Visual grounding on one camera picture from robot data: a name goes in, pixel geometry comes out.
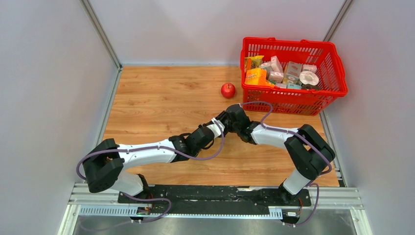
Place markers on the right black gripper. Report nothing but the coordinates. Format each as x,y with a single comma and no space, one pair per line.
226,115

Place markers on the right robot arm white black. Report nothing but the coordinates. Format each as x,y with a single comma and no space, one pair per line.
310,153

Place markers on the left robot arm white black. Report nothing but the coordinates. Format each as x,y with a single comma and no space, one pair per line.
105,166

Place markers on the orange snack box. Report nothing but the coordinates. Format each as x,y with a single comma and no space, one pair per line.
257,77

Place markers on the pink box in basket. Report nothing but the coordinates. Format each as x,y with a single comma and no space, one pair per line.
276,76

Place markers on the white red box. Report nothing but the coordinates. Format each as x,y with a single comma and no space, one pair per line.
292,71

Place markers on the small pink white box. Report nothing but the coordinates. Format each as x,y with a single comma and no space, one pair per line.
309,67

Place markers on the red apple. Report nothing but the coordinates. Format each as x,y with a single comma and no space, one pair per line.
228,90

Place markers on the yellow snack bag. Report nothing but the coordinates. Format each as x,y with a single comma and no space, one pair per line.
253,62

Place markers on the pink white carton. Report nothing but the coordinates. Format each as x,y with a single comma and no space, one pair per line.
276,65

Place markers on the red plastic basket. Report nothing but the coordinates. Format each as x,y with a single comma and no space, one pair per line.
330,71

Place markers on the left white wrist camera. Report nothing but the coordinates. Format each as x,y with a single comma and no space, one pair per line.
209,126

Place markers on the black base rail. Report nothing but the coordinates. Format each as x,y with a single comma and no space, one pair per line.
224,200

